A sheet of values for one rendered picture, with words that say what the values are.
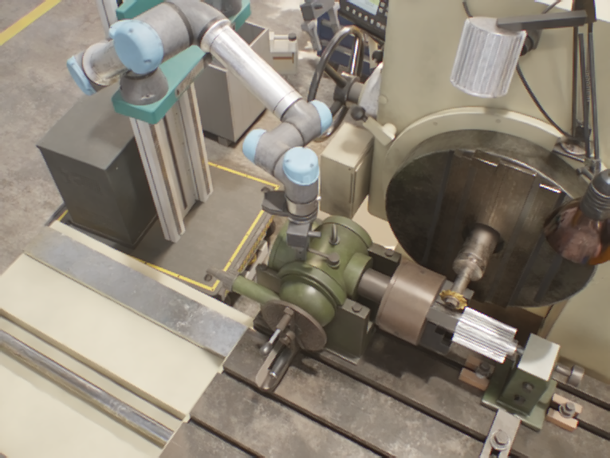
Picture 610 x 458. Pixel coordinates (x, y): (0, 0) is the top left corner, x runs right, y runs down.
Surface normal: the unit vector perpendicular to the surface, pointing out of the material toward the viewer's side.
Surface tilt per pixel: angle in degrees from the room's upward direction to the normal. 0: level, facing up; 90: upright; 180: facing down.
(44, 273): 0
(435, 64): 90
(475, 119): 90
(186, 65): 0
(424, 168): 90
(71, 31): 0
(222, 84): 90
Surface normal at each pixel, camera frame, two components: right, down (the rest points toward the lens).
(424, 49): -0.48, 0.70
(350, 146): 0.00, -0.61
